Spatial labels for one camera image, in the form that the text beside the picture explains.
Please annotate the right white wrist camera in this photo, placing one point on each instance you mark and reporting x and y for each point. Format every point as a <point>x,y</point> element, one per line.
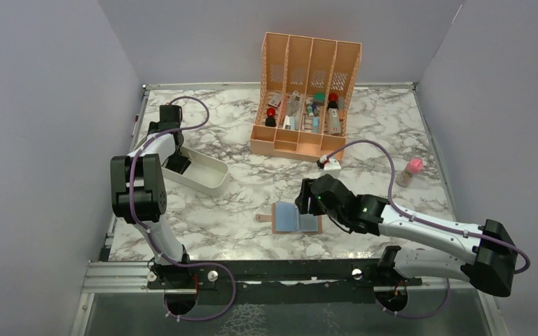
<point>329,166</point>

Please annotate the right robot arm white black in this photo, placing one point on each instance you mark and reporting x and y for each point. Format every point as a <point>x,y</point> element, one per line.
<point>481,255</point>

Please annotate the white plastic tray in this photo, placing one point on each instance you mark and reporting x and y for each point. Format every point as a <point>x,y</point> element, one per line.
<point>206,174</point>

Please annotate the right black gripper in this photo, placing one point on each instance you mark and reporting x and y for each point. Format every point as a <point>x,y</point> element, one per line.
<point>302,199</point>

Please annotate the pink cap small bottle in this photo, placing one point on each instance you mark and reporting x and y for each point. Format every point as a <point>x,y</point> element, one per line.
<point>405,177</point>

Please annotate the peach desk organizer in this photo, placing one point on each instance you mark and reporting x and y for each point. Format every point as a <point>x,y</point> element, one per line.
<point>293,69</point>

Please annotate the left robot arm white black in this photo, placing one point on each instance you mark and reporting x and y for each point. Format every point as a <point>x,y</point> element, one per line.
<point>138,192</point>

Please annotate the red black stamp right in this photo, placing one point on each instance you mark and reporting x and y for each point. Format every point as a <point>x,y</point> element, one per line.
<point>332,101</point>

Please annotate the red black stamp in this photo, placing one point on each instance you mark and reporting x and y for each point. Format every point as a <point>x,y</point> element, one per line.
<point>332,101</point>
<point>271,117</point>

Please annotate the red black stamp left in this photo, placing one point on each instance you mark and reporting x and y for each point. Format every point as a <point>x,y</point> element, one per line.
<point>271,117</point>

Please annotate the brown leather card holder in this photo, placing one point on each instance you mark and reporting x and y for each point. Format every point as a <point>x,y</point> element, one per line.
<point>285,219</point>

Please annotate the stack of cards in tray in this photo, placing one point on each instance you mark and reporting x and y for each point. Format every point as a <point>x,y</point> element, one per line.
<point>177,163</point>

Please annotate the green cap bottle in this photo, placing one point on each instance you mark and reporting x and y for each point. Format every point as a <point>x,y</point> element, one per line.
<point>318,98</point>

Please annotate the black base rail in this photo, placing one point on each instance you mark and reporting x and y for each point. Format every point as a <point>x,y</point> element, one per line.
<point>273,282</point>

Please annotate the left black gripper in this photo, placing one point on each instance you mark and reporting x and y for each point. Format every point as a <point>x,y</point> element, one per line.
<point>153,125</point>

